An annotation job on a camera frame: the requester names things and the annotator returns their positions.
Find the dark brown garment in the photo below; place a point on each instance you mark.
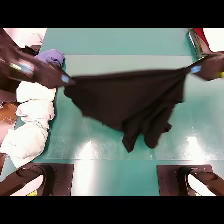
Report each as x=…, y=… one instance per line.
x=133, y=100

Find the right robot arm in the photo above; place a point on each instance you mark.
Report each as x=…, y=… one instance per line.
x=210, y=66

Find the white garment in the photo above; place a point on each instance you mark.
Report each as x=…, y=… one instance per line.
x=35, y=91
x=25, y=141
x=36, y=110

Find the purple garment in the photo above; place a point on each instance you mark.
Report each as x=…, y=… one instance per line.
x=51, y=56

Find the pale pink garment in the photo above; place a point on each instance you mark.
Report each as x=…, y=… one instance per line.
x=28, y=35

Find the red garment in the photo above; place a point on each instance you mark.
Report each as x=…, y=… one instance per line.
x=201, y=36

